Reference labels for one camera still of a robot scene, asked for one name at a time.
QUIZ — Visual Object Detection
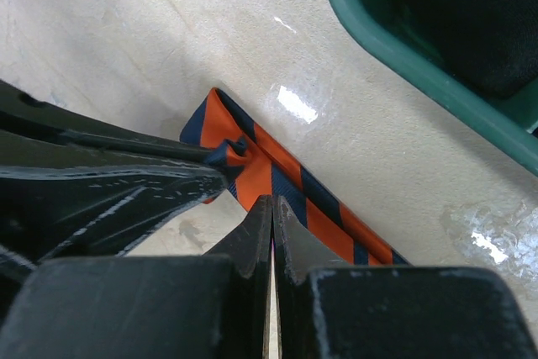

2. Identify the orange navy striped tie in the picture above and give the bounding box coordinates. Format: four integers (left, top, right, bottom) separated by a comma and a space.
179, 87, 406, 266

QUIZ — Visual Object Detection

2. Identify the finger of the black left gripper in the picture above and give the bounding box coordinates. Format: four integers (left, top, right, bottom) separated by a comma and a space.
1, 82, 210, 170
1, 163, 228, 262

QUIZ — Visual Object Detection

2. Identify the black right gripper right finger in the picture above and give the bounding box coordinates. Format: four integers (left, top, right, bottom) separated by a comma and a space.
272, 197, 537, 358

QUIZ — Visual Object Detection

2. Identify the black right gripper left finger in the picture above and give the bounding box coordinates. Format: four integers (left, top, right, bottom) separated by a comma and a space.
1, 196, 272, 358

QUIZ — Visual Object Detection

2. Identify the green compartment organizer box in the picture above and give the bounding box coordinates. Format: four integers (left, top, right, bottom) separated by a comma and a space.
329, 0, 537, 174

